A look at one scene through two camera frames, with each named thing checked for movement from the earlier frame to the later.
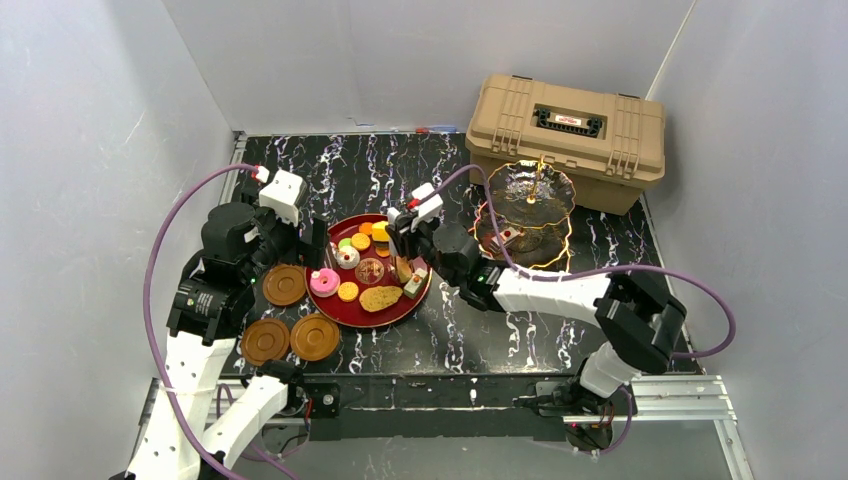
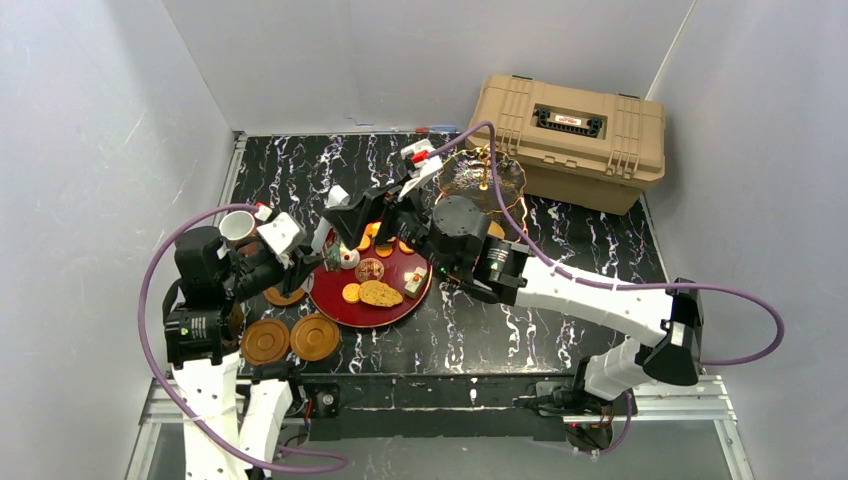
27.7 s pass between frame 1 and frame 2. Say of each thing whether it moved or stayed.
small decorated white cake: stayed
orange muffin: moved
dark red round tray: stayed
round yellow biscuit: stayed
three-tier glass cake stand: moved
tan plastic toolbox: stayed
